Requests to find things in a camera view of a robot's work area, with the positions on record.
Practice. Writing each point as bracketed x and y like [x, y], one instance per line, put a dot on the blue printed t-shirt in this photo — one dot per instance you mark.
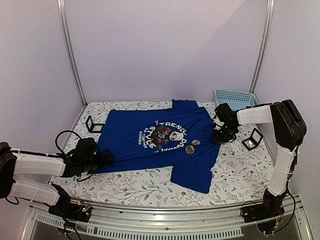
[149, 139]

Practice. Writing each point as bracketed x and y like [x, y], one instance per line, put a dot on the light blue plastic basket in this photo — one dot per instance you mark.
[236, 100]

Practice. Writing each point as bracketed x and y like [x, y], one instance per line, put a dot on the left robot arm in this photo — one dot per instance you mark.
[14, 163]

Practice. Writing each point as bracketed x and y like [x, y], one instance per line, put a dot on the round yellow blue brooch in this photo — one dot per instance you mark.
[189, 149]

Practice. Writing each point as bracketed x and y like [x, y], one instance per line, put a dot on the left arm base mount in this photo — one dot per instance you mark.
[64, 208]

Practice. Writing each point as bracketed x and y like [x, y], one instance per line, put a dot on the left aluminium frame post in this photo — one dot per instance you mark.
[61, 7]

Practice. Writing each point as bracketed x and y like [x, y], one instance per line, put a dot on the black brooch box yellow brooch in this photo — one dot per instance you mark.
[92, 127]

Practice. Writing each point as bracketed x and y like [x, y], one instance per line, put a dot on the aluminium frame post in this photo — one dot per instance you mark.
[263, 45]
[61, 7]

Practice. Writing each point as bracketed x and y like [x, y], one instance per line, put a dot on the black brooch box silver brooch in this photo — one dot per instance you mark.
[253, 141]

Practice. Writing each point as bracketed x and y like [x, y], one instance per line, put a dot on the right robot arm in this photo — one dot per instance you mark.
[289, 131]

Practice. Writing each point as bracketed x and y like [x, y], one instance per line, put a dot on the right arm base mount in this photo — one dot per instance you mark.
[267, 221]

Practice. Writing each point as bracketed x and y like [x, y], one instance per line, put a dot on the round light blue brooch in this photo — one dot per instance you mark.
[195, 142]

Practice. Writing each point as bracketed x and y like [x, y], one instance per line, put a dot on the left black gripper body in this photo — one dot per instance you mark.
[89, 166]

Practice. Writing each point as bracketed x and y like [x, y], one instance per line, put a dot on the floral patterned tablecloth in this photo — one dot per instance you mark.
[239, 175]

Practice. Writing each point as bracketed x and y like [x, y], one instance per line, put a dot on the right aluminium frame post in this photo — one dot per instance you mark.
[263, 45]

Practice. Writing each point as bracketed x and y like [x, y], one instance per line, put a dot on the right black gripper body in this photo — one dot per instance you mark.
[226, 135]

